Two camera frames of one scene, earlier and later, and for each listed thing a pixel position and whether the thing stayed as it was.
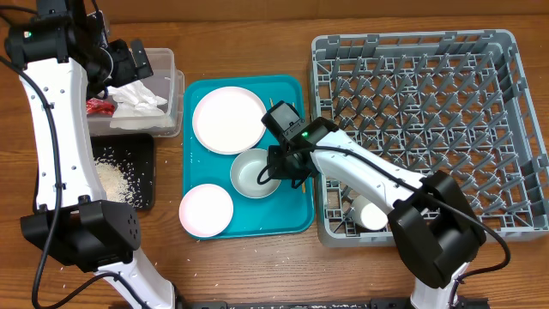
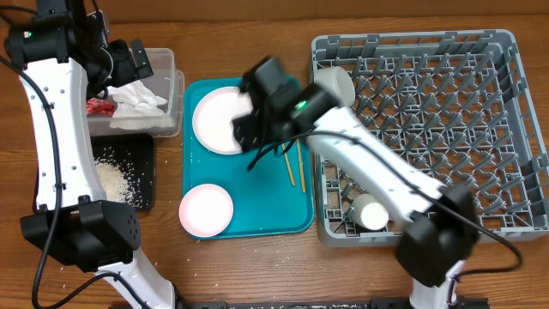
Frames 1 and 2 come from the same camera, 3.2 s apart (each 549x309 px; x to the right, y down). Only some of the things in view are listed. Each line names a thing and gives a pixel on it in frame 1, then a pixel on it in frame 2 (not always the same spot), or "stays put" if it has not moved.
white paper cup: (368, 215) stays put
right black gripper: (280, 172) → (252, 133)
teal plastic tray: (287, 210) stays put
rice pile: (115, 183) stays put
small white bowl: (244, 171) → (339, 81)
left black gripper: (129, 70) stays put
